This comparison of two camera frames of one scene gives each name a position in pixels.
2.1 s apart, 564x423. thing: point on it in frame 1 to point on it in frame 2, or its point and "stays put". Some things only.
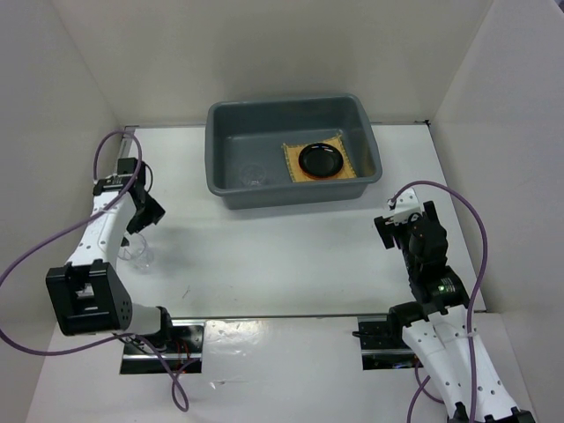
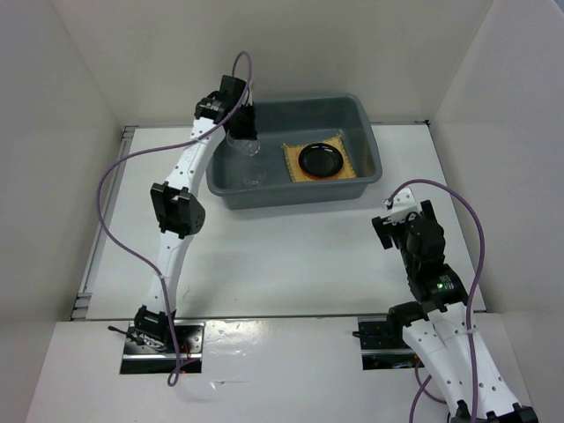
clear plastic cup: x=137 y=252 to x=248 y=146
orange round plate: x=322 y=177 stays put
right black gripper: x=385 y=231 stays put
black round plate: x=321 y=159 stays put
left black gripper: x=153 y=211 to x=248 y=133
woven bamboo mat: x=293 y=151 stays put
